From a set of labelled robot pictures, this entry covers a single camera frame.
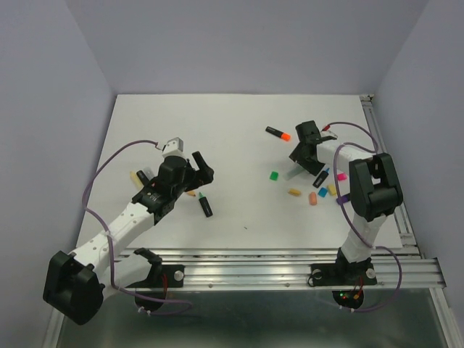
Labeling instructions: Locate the pastel orange grey highlighter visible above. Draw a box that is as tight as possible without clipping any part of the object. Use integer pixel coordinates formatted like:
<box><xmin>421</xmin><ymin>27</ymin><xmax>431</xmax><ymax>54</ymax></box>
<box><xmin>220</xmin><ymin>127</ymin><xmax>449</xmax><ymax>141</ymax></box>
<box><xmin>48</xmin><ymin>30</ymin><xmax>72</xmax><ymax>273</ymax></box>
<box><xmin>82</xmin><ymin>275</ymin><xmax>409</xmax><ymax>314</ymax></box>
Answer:
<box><xmin>144</xmin><ymin>167</ymin><xmax>155</xmax><ymax>180</ymax></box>

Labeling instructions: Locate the pastel green highlighter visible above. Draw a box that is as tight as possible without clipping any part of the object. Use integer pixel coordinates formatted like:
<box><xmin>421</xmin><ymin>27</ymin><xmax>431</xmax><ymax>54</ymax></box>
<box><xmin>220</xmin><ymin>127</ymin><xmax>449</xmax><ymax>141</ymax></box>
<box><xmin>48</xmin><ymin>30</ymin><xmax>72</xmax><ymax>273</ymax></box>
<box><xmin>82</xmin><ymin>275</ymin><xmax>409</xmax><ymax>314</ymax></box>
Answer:
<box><xmin>283</xmin><ymin>165</ymin><xmax>305</xmax><ymax>181</ymax></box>

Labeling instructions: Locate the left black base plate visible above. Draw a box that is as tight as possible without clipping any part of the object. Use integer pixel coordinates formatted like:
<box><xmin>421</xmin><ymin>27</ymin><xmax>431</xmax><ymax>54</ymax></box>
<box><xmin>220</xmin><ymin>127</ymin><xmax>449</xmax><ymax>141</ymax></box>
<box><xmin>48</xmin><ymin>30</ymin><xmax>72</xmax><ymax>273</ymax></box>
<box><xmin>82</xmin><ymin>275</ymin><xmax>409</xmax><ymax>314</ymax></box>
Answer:
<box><xmin>128</xmin><ymin>264</ymin><xmax>185</xmax><ymax>314</ymax></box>

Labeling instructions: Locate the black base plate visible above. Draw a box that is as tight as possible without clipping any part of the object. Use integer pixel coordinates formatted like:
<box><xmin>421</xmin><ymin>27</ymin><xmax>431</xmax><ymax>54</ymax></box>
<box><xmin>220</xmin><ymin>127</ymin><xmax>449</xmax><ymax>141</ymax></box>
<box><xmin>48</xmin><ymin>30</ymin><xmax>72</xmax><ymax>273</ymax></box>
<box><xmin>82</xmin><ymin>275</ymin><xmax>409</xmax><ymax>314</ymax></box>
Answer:
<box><xmin>128</xmin><ymin>264</ymin><xmax>185</xmax><ymax>314</ymax></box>
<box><xmin>307</xmin><ymin>263</ymin><xmax>378</xmax><ymax>311</ymax></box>

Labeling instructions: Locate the orange cap black highlighter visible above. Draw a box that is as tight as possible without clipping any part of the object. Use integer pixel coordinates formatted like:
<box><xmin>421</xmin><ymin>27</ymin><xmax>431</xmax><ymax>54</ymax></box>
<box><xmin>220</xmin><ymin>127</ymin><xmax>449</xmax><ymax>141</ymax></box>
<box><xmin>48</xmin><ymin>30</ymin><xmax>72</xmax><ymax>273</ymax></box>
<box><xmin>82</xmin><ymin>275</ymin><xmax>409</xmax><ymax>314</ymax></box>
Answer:
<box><xmin>265</xmin><ymin>126</ymin><xmax>291</xmax><ymax>141</ymax></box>

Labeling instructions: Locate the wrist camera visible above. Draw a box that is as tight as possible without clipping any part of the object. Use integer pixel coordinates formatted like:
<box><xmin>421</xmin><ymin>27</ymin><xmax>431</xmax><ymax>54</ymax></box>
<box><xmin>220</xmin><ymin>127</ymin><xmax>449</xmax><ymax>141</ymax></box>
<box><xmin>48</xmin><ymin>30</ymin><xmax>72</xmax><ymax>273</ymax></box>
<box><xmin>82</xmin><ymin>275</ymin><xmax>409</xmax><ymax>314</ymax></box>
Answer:
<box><xmin>160</xmin><ymin>137</ymin><xmax>186</xmax><ymax>159</ymax></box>
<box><xmin>320</xmin><ymin>125</ymin><xmax>338</xmax><ymax>141</ymax></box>

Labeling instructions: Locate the purple cap black highlighter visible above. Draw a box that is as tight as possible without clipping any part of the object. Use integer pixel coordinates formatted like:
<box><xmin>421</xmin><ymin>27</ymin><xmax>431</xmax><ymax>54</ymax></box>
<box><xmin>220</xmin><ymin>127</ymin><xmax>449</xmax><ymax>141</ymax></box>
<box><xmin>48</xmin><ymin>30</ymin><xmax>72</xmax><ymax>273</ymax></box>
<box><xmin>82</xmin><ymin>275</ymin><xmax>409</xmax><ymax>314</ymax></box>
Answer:
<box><xmin>336</xmin><ymin>194</ymin><xmax>350</xmax><ymax>205</ymax></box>

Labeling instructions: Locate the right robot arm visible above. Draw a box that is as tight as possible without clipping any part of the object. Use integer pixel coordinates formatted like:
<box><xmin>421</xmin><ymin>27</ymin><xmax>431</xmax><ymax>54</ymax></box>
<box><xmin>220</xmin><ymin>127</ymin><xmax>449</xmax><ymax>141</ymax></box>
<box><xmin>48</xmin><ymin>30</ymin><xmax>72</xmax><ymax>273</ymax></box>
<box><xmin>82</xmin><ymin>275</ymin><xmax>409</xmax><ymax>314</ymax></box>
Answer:
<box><xmin>289</xmin><ymin>120</ymin><xmax>403</xmax><ymax>283</ymax></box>

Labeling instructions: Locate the pastel yellow highlighter cap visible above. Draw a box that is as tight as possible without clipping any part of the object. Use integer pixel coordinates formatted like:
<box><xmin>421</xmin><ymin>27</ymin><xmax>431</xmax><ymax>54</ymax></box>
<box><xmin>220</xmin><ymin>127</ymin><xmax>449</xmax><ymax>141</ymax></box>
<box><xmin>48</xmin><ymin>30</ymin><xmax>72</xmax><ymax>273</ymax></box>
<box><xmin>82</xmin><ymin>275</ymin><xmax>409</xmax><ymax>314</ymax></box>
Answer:
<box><xmin>327</xmin><ymin>184</ymin><xmax>336</xmax><ymax>196</ymax></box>

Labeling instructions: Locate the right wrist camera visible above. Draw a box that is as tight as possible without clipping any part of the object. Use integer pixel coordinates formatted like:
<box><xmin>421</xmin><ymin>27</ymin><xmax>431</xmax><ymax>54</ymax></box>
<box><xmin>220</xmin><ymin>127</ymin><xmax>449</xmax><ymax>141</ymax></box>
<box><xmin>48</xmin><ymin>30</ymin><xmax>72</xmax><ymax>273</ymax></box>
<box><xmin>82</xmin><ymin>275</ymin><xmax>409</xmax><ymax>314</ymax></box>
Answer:
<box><xmin>320</xmin><ymin>125</ymin><xmax>338</xmax><ymax>141</ymax></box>

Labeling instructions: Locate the pastel orange highlighter cap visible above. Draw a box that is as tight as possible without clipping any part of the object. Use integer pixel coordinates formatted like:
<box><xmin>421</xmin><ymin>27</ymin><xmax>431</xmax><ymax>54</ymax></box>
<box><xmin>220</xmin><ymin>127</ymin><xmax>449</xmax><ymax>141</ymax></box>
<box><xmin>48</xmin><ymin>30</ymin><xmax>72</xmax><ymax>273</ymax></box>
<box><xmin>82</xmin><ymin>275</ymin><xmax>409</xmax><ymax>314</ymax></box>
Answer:
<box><xmin>309</xmin><ymin>192</ymin><xmax>318</xmax><ymax>206</ymax></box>

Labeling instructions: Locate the right side aluminium rail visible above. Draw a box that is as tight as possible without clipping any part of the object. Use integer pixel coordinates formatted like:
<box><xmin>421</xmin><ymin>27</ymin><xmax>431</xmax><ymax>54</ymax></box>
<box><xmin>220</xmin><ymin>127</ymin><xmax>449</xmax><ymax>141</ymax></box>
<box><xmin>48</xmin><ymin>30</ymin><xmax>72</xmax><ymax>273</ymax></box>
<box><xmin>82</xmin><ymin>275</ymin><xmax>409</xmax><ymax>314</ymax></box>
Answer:
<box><xmin>350</xmin><ymin>95</ymin><xmax>421</xmax><ymax>257</ymax></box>

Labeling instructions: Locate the purple cable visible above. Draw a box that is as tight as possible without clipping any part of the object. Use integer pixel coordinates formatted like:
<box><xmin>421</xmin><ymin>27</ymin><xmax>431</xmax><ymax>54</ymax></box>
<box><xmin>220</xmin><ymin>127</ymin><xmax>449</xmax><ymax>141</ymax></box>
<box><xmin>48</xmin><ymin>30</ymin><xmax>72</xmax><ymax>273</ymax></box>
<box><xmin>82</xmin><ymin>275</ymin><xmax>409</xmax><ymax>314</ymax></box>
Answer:
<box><xmin>324</xmin><ymin>121</ymin><xmax>404</xmax><ymax>313</ymax></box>
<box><xmin>81</xmin><ymin>139</ymin><xmax>195</xmax><ymax>317</ymax></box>

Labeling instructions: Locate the green cap black highlighter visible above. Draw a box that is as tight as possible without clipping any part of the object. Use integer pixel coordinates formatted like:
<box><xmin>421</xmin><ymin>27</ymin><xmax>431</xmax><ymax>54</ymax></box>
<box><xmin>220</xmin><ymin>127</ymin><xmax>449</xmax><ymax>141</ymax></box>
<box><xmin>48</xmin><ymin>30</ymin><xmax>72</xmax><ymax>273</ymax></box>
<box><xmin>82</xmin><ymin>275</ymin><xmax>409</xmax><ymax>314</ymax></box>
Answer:
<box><xmin>199</xmin><ymin>192</ymin><xmax>213</xmax><ymax>218</ymax></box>

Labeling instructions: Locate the blue highlighter cap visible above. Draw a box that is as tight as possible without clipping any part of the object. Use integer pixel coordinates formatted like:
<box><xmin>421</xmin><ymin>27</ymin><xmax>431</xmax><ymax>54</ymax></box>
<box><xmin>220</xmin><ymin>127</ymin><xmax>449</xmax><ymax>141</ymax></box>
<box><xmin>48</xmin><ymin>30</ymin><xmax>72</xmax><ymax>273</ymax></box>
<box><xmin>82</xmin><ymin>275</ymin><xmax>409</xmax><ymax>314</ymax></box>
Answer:
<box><xmin>318</xmin><ymin>188</ymin><xmax>328</xmax><ymax>197</ymax></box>

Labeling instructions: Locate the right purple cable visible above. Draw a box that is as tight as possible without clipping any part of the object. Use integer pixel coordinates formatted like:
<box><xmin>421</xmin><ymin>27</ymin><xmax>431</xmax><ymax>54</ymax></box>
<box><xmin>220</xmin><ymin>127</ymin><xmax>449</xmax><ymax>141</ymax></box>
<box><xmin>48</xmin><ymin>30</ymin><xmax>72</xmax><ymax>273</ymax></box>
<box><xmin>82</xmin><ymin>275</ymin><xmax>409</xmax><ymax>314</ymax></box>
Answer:
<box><xmin>324</xmin><ymin>121</ymin><xmax>404</xmax><ymax>313</ymax></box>

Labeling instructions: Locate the aluminium table rail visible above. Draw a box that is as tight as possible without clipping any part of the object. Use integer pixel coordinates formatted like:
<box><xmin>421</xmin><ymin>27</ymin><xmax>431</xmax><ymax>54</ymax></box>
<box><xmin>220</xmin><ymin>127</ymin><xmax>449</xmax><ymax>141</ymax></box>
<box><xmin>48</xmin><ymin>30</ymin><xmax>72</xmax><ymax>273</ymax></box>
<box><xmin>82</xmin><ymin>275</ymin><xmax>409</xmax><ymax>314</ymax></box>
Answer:
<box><xmin>41</xmin><ymin>248</ymin><xmax>449</xmax><ymax>348</ymax></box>

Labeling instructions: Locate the blue black highlighter body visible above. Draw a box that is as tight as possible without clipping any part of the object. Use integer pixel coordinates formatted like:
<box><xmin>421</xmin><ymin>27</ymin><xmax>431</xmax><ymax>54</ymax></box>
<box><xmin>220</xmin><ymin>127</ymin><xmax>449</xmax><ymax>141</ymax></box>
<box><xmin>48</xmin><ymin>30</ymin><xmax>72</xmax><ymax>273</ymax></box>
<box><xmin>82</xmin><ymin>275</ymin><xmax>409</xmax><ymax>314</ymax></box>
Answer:
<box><xmin>312</xmin><ymin>167</ymin><xmax>330</xmax><ymax>188</ymax></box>

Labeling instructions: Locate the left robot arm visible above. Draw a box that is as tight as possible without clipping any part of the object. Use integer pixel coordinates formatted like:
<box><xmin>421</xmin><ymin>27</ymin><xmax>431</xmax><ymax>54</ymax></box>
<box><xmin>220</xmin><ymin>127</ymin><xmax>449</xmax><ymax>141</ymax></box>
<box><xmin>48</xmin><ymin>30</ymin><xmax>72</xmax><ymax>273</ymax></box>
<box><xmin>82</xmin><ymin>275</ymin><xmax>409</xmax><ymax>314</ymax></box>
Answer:
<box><xmin>43</xmin><ymin>152</ymin><xmax>214</xmax><ymax>325</ymax></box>

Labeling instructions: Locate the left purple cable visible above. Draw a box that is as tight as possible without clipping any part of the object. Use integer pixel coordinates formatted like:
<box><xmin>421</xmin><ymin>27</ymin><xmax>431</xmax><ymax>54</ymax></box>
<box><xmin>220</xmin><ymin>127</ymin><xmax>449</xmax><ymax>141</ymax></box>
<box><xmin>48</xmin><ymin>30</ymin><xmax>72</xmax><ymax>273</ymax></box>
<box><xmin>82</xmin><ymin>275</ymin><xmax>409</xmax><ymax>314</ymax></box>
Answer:
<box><xmin>81</xmin><ymin>139</ymin><xmax>195</xmax><ymax>317</ymax></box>

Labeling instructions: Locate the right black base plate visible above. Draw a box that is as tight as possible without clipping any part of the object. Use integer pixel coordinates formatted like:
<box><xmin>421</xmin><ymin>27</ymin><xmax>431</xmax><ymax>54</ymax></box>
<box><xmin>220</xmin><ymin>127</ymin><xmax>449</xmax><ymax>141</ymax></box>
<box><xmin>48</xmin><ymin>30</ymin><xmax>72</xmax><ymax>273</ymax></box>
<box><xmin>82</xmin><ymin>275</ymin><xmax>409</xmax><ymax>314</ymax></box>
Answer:
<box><xmin>307</xmin><ymin>263</ymin><xmax>378</xmax><ymax>311</ymax></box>

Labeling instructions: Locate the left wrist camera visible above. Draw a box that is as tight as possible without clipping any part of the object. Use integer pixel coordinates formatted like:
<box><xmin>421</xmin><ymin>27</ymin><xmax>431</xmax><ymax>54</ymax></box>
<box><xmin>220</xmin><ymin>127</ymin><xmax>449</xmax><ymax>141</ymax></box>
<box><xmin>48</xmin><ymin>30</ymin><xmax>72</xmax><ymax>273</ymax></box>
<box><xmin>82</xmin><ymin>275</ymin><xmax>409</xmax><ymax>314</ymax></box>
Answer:
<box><xmin>160</xmin><ymin>137</ymin><xmax>186</xmax><ymax>159</ymax></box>

